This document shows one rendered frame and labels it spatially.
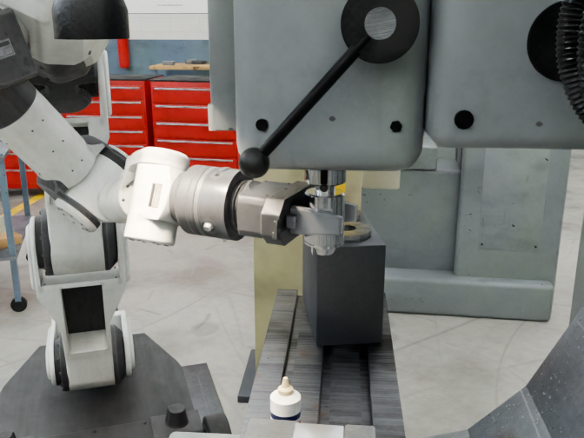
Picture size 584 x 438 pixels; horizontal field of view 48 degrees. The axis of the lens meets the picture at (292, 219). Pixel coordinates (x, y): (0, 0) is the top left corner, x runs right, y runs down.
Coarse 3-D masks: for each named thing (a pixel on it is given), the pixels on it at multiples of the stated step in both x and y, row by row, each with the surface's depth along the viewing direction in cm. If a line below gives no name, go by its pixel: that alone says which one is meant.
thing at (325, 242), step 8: (312, 208) 75; (320, 208) 75; (328, 208) 75; (336, 208) 75; (344, 208) 76; (344, 216) 77; (344, 224) 78; (304, 240) 78; (312, 240) 76; (320, 240) 76; (328, 240) 76; (336, 240) 76; (320, 248) 76; (328, 248) 76
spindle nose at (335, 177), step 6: (306, 174) 75; (312, 174) 74; (318, 174) 74; (330, 174) 74; (336, 174) 74; (342, 174) 74; (306, 180) 75; (312, 180) 74; (318, 180) 74; (330, 180) 74; (336, 180) 74; (342, 180) 75
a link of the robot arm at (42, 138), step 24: (24, 120) 94; (48, 120) 97; (24, 144) 96; (48, 144) 98; (72, 144) 101; (96, 144) 105; (48, 168) 100; (72, 168) 102; (48, 192) 106; (72, 216) 103
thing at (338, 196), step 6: (306, 192) 76; (312, 192) 76; (336, 192) 76; (342, 192) 76; (306, 198) 76; (312, 198) 75; (318, 198) 75; (324, 198) 74; (330, 198) 74; (336, 198) 75; (342, 198) 75; (324, 204) 75; (330, 204) 75
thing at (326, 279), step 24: (360, 216) 129; (360, 240) 114; (312, 264) 119; (336, 264) 113; (360, 264) 114; (384, 264) 114; (312, 288) 120; (336, 288) 114; (360, 288) 115; (312, 312) 121; (336, 312) 116; (360, 312) 116; (336, 336) 117; (360, 336) 118
